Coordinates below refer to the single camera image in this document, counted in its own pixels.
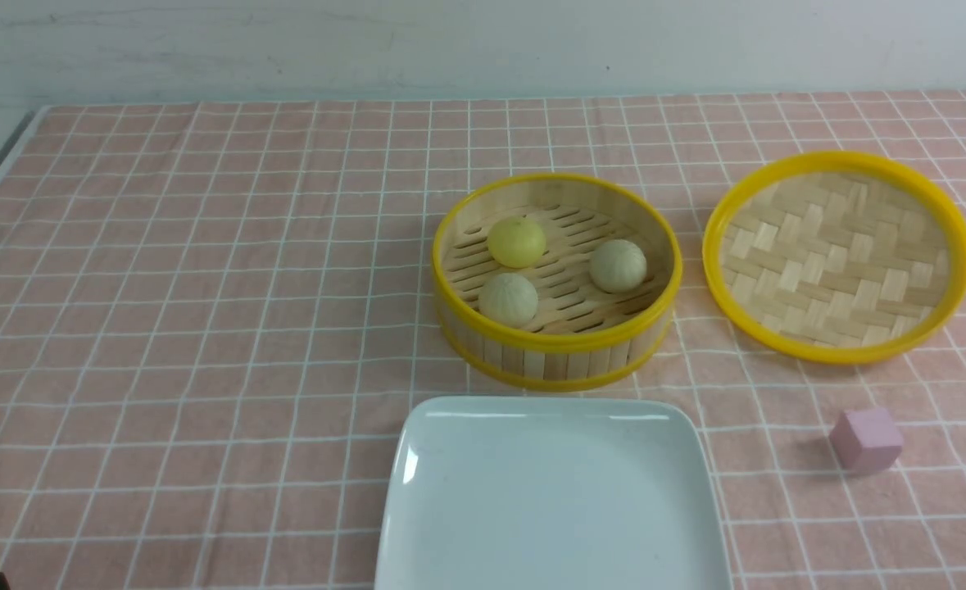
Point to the pink cube block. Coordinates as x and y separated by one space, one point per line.
866 441

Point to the yellow-rimmed woven steamer lid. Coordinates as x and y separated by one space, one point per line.
837 257

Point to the white square plate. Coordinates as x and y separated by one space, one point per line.
496 492

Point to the yellow steamed bun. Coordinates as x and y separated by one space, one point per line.
516 242

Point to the white bun from basket front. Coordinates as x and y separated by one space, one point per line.
509 299

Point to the white bun from basket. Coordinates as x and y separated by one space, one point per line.
618 266
509 299

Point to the yellow-rimmed bamboo steamer basket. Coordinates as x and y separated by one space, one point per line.
580 337

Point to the pink checkered tablecloth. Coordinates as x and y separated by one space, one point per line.
214 318

